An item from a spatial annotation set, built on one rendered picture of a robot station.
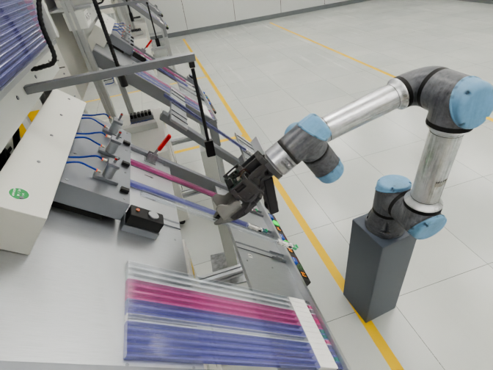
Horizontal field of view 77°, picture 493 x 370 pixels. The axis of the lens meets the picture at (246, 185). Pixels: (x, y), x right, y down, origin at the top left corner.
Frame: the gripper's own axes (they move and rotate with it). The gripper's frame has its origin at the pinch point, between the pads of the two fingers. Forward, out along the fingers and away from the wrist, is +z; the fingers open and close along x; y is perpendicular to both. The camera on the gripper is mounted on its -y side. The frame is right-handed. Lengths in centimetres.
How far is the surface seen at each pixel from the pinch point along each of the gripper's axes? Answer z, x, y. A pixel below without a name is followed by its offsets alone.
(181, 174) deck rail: 7.5, -30.1, 1.5
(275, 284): 0.9, 11.9, -20.0
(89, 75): -5.7, -8.0, 42.4
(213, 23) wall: -76, -771, -143
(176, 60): -20.0, -8.0, 33.0
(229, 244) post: 34, -58, -65
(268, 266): 0.8, 5.5, -20.5
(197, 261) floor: 63, -73, -73
